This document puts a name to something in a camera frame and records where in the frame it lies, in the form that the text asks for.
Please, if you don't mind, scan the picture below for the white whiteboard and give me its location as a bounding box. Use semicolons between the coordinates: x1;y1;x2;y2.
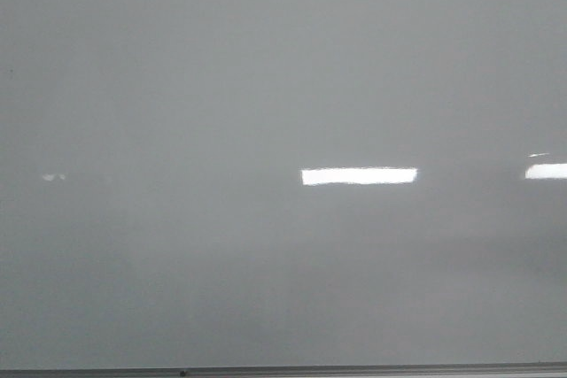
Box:
1;0;566;369

